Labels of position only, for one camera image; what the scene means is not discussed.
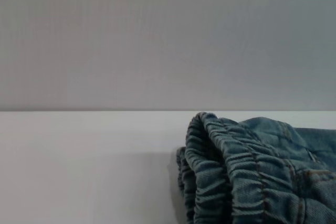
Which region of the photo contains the blue denim shorts basketball print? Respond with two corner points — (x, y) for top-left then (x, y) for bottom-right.
(175, 111), (336, 224)

